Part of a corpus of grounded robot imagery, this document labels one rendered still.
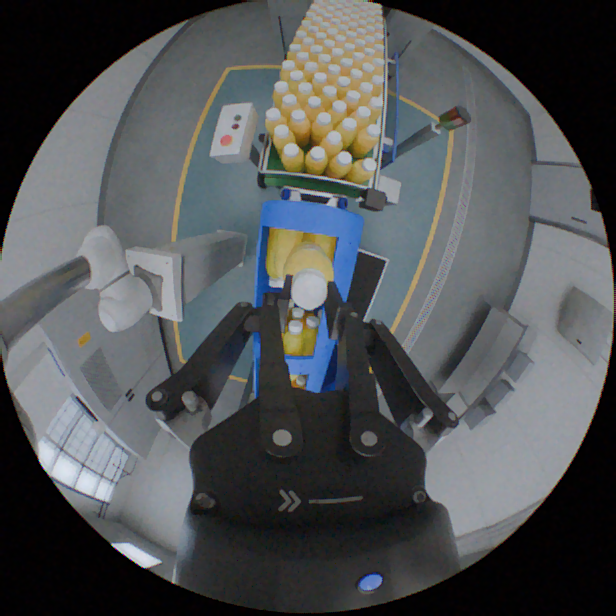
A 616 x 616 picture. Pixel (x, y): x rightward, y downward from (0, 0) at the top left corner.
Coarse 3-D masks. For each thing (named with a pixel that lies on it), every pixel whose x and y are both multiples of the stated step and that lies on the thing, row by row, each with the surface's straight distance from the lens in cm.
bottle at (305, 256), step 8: (296, 248) 30; (304, 248) 27; (312, 248) 27; (320, 248) 32; (288, 256) 30; (296, 256) 24; (304, 256) 23; (312, 256) 23; (320, 256) 24; (288, 264) 24; (296, 264) 23; (304, 264) 22; (312, 264) 22; (320, 264) 23; (328, 264) 24; (288, 272) 23; (296, 272) 22; (320, 272) 21; (328, 272) 23; (328, 280) 23
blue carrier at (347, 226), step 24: (264, 216) 48; (288, 216) 42; (312, 216) 40; (336, 216) 42; (360, 216) 48; (264, 240) 59; (264, 264) 62; (336, 264) 44; (264, 288) 65; (288, 360) 55; (312, 360) 56; (312, 384) 66
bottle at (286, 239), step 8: (280, 232) 50; (288, 232) 49; (296, 232) 50; (280, 240) 50; (288, 240) 49; (296, 240) 50; (280, 248) 50; (288, 248) 50; (280, 256) 51; (280, 264) 51; (280, 272) 52; (280, 280) 54
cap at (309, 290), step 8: (304, 272) 20; (312, 272) 20; (296, 280) 19; (304, 280) 19; (312, 280) 19; (320, 280) 19; (296, 288) 19; (304, 288) 20; (312, 288) 20; (320, 288) 20; (296, 296) 20; (304, 296) 20; (312, 296) 20; (320, 296) 20; (304, 304) 20; (312, 304) 20; (320, 304) 20
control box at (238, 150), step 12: (228, 108) 72; (240, 108) 70; (252, 108) 71; (228, 120) 69; (240, 120) 67; (252, 120) 71; (216, 132) 69; (228, 132) 67; (240, 132) 65; (252, 132) 72; (216, 144) 66; (228, 144) 64; (240, 144) 63; (216, 156) 66; (228, 156) 65; (240, 156) 64
